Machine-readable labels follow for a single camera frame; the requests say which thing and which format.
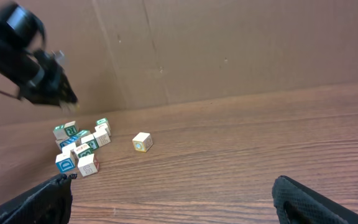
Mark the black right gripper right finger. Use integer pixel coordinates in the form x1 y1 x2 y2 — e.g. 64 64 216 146
272 175 358 224

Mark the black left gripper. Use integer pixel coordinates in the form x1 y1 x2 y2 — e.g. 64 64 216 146
17 49 78 111

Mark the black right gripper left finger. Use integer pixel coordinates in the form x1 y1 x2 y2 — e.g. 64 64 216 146
0 173 77 224

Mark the red-edged wooden letter block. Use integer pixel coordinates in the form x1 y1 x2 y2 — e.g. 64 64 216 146
78 154 99 177

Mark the wooden E letter block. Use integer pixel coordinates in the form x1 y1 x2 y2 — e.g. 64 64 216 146
93 129 111 147

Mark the yellow-edged wooden block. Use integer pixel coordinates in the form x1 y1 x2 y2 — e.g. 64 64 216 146
132 132 153 152

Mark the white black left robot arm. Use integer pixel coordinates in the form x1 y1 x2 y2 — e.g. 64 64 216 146
0 2 78 109

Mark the blue D wooden block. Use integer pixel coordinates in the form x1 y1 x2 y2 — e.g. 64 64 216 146
55 151 76 173

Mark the green R wooden block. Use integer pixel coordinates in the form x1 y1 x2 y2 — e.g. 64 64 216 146
63 121 78 137

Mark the green picture wooden block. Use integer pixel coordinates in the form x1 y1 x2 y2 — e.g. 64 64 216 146
53 124 68 140

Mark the green L wooden block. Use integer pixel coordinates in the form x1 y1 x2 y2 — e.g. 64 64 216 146
75 129 91 139

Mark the blue H wooden block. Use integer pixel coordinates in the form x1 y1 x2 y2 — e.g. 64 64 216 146
56 136 80 150

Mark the green B wooden block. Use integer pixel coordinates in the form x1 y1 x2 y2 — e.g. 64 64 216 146
73 143 93 159

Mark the green 4 wooden block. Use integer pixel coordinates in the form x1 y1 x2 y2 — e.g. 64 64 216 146
96 118 109 126

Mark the hammer picture wooden block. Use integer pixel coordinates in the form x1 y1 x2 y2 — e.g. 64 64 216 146
81 134 99 151

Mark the red picture wooden block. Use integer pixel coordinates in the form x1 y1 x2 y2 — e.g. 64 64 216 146
94 123 111 136

